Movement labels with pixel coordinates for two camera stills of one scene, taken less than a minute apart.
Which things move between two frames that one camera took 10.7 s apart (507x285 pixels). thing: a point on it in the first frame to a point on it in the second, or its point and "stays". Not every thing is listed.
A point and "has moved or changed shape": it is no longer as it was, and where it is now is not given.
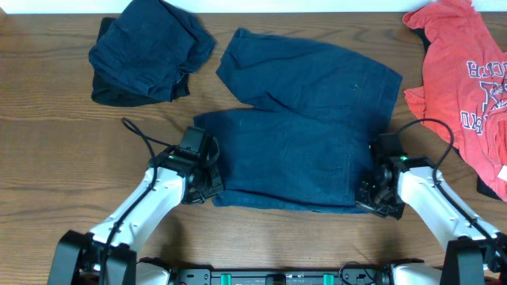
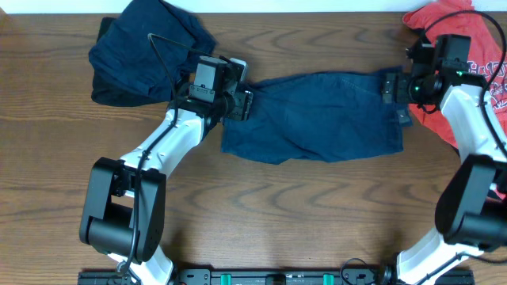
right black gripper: x=361 y=199 to x=387 y=87
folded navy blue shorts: x=150 y=44 stays
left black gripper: x=217 y=172 to x=244 y=103
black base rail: x=345 y=275 stays
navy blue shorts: x=307 y=147 has moved or changed shape
